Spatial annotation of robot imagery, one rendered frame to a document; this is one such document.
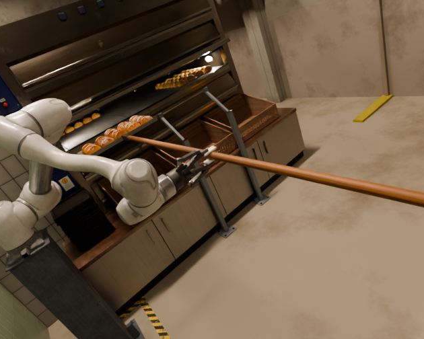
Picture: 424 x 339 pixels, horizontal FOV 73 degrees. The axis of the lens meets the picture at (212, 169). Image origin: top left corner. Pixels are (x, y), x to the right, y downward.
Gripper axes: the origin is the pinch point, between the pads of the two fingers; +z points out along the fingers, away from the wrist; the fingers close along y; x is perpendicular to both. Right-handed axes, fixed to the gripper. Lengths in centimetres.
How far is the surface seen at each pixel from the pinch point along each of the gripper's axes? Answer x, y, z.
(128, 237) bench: -100, 65, -34
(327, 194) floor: -44, 118, 118
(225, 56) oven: -155, -7, 148
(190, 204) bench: -100, 75, 20
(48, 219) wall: -155, 40, -71
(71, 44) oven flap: -157, -66, 13
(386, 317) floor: 40, 119, 38
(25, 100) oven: -155, -44, -35
